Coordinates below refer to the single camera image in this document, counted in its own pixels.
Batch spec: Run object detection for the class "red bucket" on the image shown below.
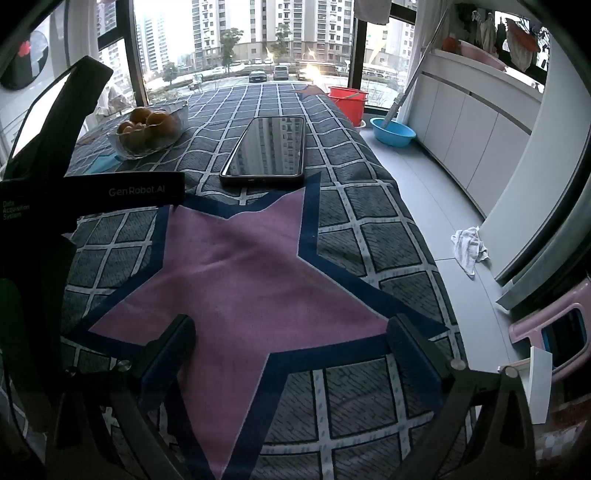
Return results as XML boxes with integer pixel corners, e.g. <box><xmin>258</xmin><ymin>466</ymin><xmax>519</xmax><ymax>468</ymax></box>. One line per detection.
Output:
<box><xmin>329</xmin><ymin>86</ymin><xmax>369</xmax><ymax>126</ymax></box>

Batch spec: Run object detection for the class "pink basin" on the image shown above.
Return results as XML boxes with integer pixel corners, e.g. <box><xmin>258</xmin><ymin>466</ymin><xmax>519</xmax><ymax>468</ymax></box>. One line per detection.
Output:
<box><xmin>455</xmin><ymin>41</ymin><xmax>506</xmax><ymax>70</ymax></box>

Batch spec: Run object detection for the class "mop with long handle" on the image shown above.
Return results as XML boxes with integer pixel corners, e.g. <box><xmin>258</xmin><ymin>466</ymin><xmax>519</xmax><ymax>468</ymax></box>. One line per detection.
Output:
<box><xmin>383</xmin><ymin>7</ymin><xmax>451</xmax><ymax>134</ymax></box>

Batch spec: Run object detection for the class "hanging white and red garment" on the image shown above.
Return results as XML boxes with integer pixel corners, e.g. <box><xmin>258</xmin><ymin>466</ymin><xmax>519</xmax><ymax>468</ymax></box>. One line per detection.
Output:
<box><xmin>503</xmin><ymin>18</ymin><xmax>541</xmax><ymax>72</ymax></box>

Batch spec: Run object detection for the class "pink plastic stool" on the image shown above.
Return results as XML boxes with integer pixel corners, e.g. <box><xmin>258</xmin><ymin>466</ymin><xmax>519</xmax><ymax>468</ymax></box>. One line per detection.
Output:
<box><xmin>509</xmin><ymin>281</ymin><xmax>591</xmax><ymax>384</ymax></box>

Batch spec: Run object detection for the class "white washing machine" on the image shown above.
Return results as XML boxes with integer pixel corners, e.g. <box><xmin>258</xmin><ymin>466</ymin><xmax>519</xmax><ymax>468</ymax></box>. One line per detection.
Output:
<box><xmin>0</xmin><ymin>14</ymin><xmax>65</xmax><ymax>121</ymax></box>

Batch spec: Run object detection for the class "black smartphone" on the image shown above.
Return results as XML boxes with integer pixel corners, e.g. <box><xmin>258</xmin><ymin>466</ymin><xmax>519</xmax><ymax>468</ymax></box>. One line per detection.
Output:
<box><xmin>219</xmin><ymin>116</ymin><xmax>306</xmax><ymax>188</ymax></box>

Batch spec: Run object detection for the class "blue plastic basin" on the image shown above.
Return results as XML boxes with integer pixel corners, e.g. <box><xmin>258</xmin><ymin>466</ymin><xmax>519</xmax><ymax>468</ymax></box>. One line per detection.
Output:
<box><xmin>370</xmin><ymin>117</ymin><xmax>416</xmax><ymax>147</ymax></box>

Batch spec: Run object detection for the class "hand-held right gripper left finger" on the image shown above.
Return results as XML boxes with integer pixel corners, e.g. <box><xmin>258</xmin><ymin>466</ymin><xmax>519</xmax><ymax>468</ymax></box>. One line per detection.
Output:
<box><xmin>44</xmin><ymin>315</ymin><xmax>204</xmax><ymax>480</ymax></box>

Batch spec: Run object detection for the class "grey checked star blanket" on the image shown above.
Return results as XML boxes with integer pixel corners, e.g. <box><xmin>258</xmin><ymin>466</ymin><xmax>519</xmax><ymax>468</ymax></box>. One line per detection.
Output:
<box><xmin>60</xmin><ymin>84</ymin><xmax>467</xmax><ymax>480</ymax></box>

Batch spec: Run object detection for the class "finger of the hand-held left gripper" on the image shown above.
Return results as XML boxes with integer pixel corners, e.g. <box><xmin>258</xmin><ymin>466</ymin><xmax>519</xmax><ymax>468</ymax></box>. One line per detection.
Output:
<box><xmin>0</xmin><ymin>55</ymin><xmax>115</xmax><ymax>183</ymax></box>

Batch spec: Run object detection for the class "white low cabinet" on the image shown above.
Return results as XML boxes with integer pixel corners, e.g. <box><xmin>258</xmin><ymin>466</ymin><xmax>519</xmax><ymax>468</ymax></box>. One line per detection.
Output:
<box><xmin>406</xmin><ymin>48</ymin><xmax>546</xmax><ymax>217</ymax></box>

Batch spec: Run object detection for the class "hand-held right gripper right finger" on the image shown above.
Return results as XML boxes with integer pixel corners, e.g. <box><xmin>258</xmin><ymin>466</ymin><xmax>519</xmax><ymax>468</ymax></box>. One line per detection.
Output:
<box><xmin>387</xmin><ymin>314</ymin><xmax>539</xmax><ymax>480</ymax></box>

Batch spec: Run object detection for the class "hanging white cloth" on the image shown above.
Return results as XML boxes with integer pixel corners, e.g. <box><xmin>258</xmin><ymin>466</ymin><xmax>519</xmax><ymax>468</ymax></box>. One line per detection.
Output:
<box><xmin>355</xmin><ymin>0</ymin><xmax>391</xmax><ymax>25</ymax></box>

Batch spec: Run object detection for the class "clear glass bowl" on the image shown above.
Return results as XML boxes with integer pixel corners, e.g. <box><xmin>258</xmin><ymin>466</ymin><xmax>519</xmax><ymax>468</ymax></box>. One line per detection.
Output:
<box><xmin>107</xmin><ymin>99</ymin><xmax>190</xmax><ymax>161</ymax></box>

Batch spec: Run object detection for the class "white floor rag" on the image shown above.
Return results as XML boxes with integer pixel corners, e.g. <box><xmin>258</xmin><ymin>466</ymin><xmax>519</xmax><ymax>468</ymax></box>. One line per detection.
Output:
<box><xmin>451</xmin><ymin>226</ymin><xmax>490</xmax><ymax>277</ymax></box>

